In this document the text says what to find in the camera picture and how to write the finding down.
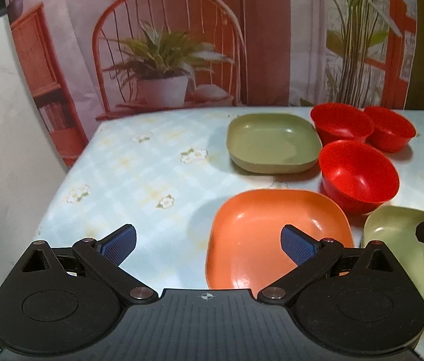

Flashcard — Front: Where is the red bowl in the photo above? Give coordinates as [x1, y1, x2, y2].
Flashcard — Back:
[310, 103, 375, 147]
[363, 106, 416, 153]
[319, 140, 400, 214]

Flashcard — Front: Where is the green square plate near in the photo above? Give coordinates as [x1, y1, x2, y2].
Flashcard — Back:
[362, 205, 424, 298]

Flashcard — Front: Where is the green square plate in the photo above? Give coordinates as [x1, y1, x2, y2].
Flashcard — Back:
[226, 113, 323, 174]
[362, 205, 424, 298]

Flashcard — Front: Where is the orange square plate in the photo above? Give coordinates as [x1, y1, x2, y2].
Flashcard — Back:
[205, 189, 354, 294]

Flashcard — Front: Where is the green square plate far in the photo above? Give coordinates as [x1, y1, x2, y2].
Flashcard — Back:
[226, 113, 323, 174]

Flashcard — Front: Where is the white panel board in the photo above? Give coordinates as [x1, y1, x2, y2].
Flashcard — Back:
[0, 16, 66, 285]

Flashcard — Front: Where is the printed room backdrop curtain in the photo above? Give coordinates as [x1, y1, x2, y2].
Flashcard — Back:
[6, 0, 417, 165]

